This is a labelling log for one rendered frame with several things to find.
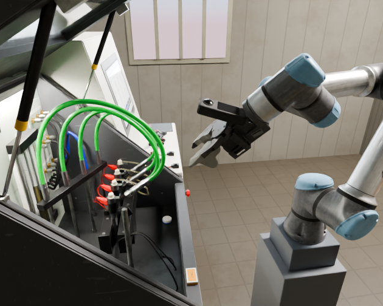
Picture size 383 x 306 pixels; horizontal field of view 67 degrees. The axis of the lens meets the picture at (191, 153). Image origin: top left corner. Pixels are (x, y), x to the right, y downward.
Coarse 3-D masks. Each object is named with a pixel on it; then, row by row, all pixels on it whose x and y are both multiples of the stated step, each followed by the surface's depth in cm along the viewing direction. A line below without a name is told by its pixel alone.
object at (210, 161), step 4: (204, 144) 71; (208, 144) 69; (204, 148) 70; (220, 148) 70; (196, 152) 72; (200, 152) 70; (212, 152) 70; (216, 152) 70; (196, 156) 70; (200, 156) 69; (208, 156) 71; (212, 156) 71; (192, 160) 72; (196, 160) 71; (200, 160) 70; (204, 160) 71; (208, 160) 71; (212, 160) 71; (216, 160) 72; (192, 164) 72; (196, 164) 71; (204, 164) 72; (208, 164) 72; (212, 164) 72; (216, 164) 72
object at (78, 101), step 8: (64, 104) 80; (72, 104) 80; (104, 104) 81; (112, 104) 81; (56, 112) 81; (128, 112) 83; (48, 120) 81; (136, 120) 84; (40, 128) 82; (40, 136) 83; (40, 144) 84; (160, 144) 88; (40, 152) 85; (160, 152) 89; (40, 160) 86; (40, 168) 87; (160, 168) 91; (40, 176) 88; (152, 176) 92; (40, 184) 89
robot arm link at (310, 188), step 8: (304, 176) 101; (312, 176) 101; (320, 176) 101; (296, 184) 102; (304, 184) 97; (312, 184) 95; (320, 184) 95; (328, 184) 95; (296, 192) 101; (304, 192) 98; (312, 192) 96; (320, 192) 94; (296, 200) 102; (304, 200) 98; (312, 200) 95; (296, 208) 102; (304, 208) 99; (312, 208) 95; (304, 216) 101; (312, 216) 99
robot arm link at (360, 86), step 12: (336, 72) 83; (348, 72) 84; (360, 72) 85; (372, 72) 85; (324, 84) 79; (336, 84) 80; (348, 84) 82; (360, 84) 84; (372, 84) 85; (336, 96) 83; (360, 96) 90; (372, 96) 90
